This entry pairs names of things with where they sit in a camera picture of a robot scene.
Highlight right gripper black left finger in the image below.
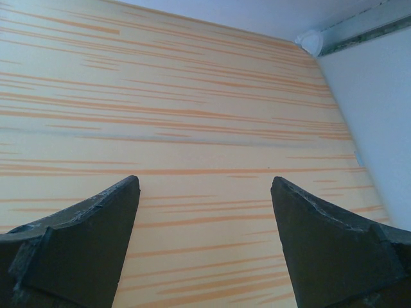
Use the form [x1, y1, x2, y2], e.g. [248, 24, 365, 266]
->
[1, 175, 140, 307]

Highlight wooden box counter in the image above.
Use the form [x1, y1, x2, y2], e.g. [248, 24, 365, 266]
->
[1, 1, 390, 307]

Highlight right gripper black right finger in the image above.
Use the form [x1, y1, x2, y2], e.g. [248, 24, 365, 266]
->
[270, 176, 410, 307]

